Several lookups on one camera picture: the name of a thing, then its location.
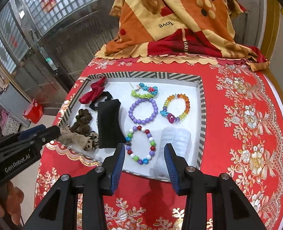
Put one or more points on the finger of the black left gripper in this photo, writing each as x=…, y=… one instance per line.
x=31, y=132
x=43, y=135

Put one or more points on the white folded towel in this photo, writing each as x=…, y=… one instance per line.
x=180, y=139

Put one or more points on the dark red velvet bow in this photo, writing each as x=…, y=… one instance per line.
x=97, y=89

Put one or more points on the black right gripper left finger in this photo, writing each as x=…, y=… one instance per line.
x=58, y=209

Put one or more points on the red bag on floor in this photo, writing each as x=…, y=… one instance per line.
x=34, y=112

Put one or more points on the red floral embroidered tablecloth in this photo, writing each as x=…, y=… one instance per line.
x=244, y=138

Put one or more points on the orange cream love blanket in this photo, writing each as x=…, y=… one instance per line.
x=159, y=28

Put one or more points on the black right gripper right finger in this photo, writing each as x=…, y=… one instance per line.
x=230, y=207

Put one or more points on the black fabric pouch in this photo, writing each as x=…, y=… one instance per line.
x=109, y=131

